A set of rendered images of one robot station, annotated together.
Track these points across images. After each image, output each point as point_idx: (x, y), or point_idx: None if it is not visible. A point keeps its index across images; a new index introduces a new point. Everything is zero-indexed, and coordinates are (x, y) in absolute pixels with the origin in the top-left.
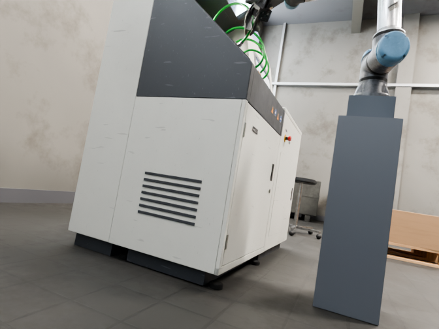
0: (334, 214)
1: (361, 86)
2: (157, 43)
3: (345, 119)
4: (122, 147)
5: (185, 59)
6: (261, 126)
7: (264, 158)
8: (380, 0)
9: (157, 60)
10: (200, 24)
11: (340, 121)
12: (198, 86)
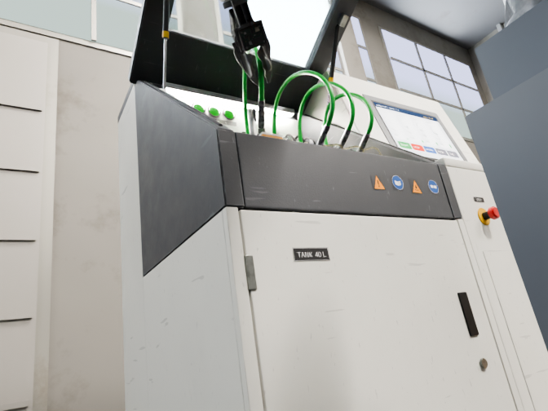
0: None
1: (509, 6)
2: (145, 182)
3: (488, 117)
4: (144, 373)
5: (165, 185)
6: (342, 233)
7: (403, 298)
8: None
9: (148, 207)
10: (165, 119)
11: (475, 129)
12: (180, 221)
